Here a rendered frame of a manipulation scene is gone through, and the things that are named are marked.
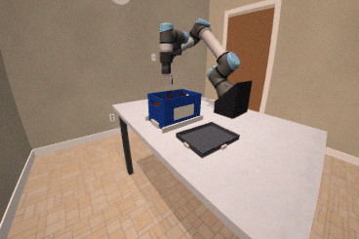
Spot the blue divided crate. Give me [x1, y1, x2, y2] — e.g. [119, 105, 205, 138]
[147, 89, 201, 130]

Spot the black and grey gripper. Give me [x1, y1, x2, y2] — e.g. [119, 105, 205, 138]
[159, 43, 181, 85]

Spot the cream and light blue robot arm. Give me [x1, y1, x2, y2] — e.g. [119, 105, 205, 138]
[160, 19, 240, 98]

